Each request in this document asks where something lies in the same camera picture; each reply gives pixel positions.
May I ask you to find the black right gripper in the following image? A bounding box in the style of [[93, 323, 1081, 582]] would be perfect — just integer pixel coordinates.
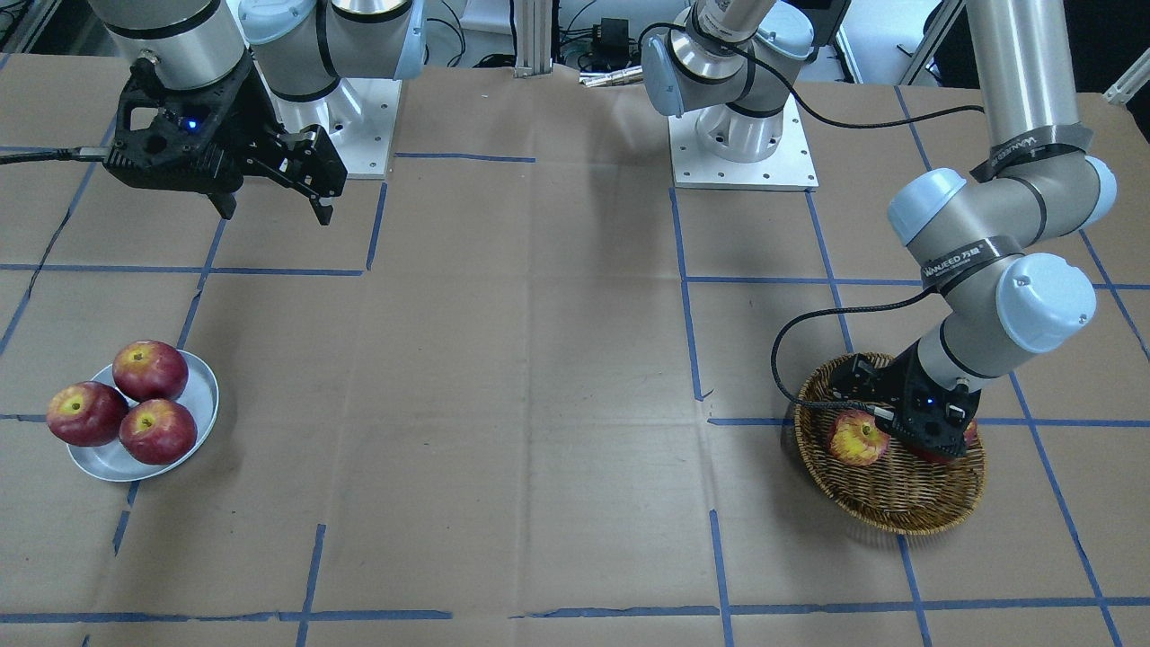
[[104, 51, 348, 226]]

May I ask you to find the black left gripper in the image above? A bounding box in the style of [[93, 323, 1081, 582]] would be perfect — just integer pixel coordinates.
[[829, 347, 980, 460]]

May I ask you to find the red yellow apple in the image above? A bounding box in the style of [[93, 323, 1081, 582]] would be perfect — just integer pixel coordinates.
[[827, 409, 891, 467]]

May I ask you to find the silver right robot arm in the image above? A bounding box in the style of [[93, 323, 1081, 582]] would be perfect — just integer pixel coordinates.
[[90, 1, 426, 225]]

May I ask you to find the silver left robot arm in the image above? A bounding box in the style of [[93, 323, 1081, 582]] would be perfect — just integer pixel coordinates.
[[638, 1, 1117, 463]]

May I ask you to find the dark red basket apple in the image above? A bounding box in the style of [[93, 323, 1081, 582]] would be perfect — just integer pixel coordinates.
[[963, 418, 978, 450]]

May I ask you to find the red plate apple back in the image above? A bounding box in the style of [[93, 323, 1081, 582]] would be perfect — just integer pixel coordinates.
[[112, 340, 190, 402]]

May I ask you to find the red plate apple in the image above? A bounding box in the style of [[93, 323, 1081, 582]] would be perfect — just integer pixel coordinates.
[[112, 340, 190, 402], [118, 400, 198, 465], [46, 382, 130, 448]]

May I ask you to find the red plate apple front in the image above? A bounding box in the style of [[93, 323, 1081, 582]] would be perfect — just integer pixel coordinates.
[[118, 400, 198, 465]]

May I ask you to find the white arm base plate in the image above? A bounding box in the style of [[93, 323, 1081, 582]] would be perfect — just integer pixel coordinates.
[[273, 79, 403, 180], [668, 98, 820, 192]]

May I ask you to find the aluminium frame post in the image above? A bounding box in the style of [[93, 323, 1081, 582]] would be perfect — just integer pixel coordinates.
[[509, 1, 557, 79]]

